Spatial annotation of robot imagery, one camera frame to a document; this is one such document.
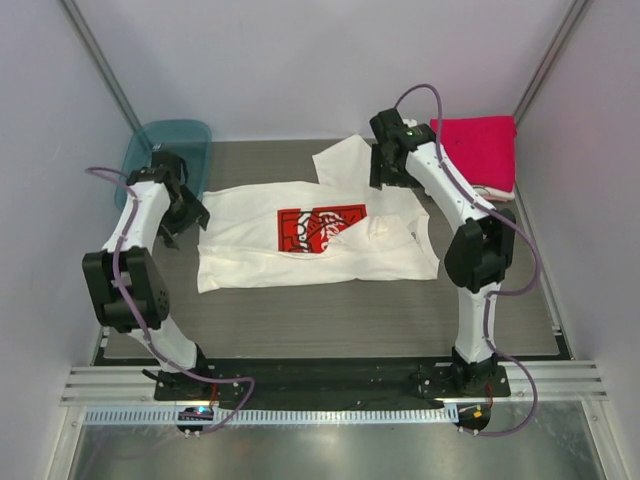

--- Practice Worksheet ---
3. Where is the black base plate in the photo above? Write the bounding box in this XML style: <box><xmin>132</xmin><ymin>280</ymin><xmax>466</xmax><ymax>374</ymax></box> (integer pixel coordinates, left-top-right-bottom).
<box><xmin>154</xmin><ymin>357</ymin><xmax>511</xmax><ymax>401</ymax></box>

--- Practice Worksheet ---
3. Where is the teal plastic bin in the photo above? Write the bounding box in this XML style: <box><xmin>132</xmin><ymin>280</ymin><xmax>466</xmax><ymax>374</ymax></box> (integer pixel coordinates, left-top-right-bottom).
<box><xmin>121</xmin><ymin>119</ymin><xmax>212</xmax><ymax>200</ymax></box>

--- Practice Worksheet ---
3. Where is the white t-shirt red print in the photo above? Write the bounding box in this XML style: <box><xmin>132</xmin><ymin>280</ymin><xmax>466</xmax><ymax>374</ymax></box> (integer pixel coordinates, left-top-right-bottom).
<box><xmin>197</xmin><ymin>135</ymin><xmax>440</xmax><ymax>293</ymax></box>

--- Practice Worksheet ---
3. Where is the aluminium rail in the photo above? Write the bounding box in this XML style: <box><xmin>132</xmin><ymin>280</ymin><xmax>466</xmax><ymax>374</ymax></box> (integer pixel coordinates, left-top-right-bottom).
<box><xmin>59</xmin><ymin>361</ymin><xmax>608</xmax><ymax>406</ymax></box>

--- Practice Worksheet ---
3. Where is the folded pink t-shirt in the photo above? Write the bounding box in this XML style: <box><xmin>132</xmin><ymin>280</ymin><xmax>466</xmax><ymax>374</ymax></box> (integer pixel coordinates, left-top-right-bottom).
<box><xmin>441</xmin><ymin>116</ymin><xmax>517</xmax><ymax>192</ymax></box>

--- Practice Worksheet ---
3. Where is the folded white t-shirt stack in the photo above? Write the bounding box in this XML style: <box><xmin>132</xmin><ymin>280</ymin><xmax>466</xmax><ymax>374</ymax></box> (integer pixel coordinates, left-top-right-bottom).
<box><xmin>473</xmin><ymin>185</ymin><xmax>515</xmax><ymax>202</ymax></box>

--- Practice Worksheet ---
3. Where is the white slotted cable duct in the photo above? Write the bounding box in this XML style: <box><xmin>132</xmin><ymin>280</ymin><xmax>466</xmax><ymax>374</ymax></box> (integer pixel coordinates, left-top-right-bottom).
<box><xmin>83</xmin><ymin>404</ymin><xmax>458</xmax><ymax>426</ymax></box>

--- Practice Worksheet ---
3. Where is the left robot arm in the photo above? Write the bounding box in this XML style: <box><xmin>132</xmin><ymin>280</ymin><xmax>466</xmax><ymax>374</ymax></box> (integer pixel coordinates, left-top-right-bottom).
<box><xmin>82</xmin><ymin>150</ymin><xmax>213</xmax><ymax>399</ymax></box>

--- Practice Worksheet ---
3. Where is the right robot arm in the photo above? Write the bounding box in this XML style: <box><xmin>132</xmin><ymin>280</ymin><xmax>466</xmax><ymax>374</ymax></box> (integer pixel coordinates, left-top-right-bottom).
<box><xmin>369</xmin><ymin>108</ymin><xmax>515</xmax><ymax>396</ymax></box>

